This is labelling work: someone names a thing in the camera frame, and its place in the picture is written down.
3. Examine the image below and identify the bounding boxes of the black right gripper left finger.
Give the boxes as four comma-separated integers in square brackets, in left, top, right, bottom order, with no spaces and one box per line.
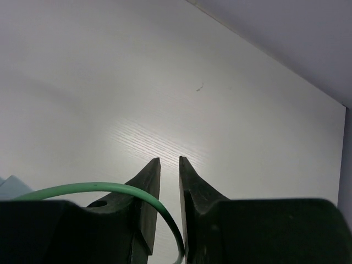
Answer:
[0,157,161,264]

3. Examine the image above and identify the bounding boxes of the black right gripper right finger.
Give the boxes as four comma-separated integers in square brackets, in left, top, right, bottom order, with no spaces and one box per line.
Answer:
[179,157,351,263]

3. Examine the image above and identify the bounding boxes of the green headphone cable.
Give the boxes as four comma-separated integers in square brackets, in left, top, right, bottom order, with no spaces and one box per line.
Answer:
[12,181,185,264]

